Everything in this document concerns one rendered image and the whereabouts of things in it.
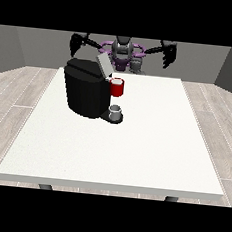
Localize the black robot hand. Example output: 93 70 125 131
67 31 92 60
158 40 178 70

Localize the small grey coffee pod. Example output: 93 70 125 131
128 57 144 75

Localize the pale grey machine lid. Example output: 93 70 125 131
94 51 116 80

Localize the black coffee machine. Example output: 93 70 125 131
59 56 129 125

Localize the red pod holder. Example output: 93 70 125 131
108 76 127 99

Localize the small grey cup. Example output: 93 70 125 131
107 103 124 122

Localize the dark table leg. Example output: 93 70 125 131
37 183 54 191
163 195 181 203

